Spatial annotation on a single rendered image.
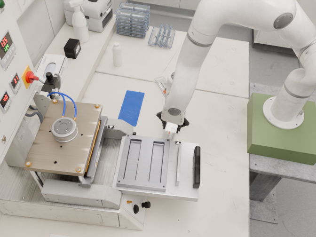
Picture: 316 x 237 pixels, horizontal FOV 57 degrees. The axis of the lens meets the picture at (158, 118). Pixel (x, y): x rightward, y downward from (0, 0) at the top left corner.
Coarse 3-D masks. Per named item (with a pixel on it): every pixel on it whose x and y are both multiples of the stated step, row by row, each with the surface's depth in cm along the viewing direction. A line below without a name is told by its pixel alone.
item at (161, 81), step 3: (156, 78) 160; (159, 78) 160; (162, 78) 160; (159, 81) 159; (162, 81) 159; (165, 81) 159; (159, 84) 157; (162, 84) 157; (165, 84) 158; (162, 87) 156; (165, 87) 156; (162, 90) 155; (165, 90) 155; (165, 93) 154; (165, 96) 152
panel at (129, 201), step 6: (126, 198) 104; (132, 198) 108; (138, 198) 112; (144, 198) 117; (126, 204) 103; (132, 204) 107; (138, 204) 111; (126, 210) 102; (132, 210) 106; (144, 210) 115; (138, 216) 110; (144, 216) 114
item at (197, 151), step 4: (196, 148) 105; (200, 148) 106; (196, 152) 104; (200, 152) 105; (196, 156) 103; (200, 156) 104; (196, 160) 102; (196, 164) 101; (196, 168) 100; (196, 172) 99; (196, 176) 98; (196, 180) 98; (196, 184) 98
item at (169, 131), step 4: (168, 124) 136; (172, 124) 136; (168, 128) 134; (172, 128) 134; (176, 128) 135; (164, 132) 133; (168, 132) 133; (172, 132) 133; (164, 136) 132; (168, 136) 132; (172, 136) 132; (172, 140) 130
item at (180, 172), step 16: (176, 144) 111; (192, 144) 111; (176, 160) 106; (192, 160) 107; (176, 176) 100; (192, 176) 103; (128, 192) 100; (144, 192) 98; (160, 192) 99; (176, 192) 99; (192, 192) 99
